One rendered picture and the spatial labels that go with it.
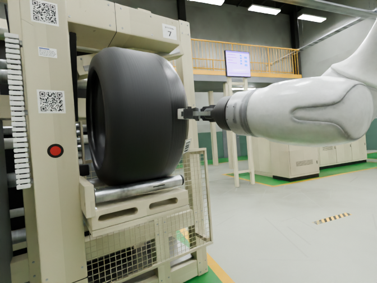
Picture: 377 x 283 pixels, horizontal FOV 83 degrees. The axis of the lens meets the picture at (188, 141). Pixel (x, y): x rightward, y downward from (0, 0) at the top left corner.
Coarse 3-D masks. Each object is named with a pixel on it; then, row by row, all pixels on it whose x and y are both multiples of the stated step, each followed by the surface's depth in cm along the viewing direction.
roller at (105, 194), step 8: (168, 176) 86; (176, 176) 86; (128, 184) 76; (136, 184) 77; (144, 184) 78; (152, 184) 79; (160, 184) 81; (168, 184) 83; (176, 184) 85; (96, 192) 69; (104, 192) 70; (112, 192) 71; (120, 192) 73; (128, 192) 74; (136, 192) 76; (144, 192) 78; (96, 200) 69; (104, 200) 71
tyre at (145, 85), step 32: (96, 64) 75; (128, 64) 68; (160, 64) 76; (96, 96) 105; (128, 96) 64; (160, 96) 70; (96, 128) 108; (128, 128) 64; (160, 128) 70; (96, 160) 94; (128, 160) 68; (160, 160) 75
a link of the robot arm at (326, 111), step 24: (264, 96) 34; (288, 96) 30; (312, 96) 28; (336, 96) 26; (360, 96) 26; (264, 120) 33; (288, 120) 30; (312, 120) 28; (336, 120) 26; (360, 120) 26; (288, 144) 34; (312, 144) 30; (336, 144) 29
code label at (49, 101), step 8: (40, 96) 68; (48, 96) 69; (56, 96) 70; (64, 96) 71; (40, 104) 68; (48, 104) 69; (56, 104) 70; (64, 104) 71; (40, 112) 68; (48, 112) 69; (56, 112) 70; (64, 112) 71
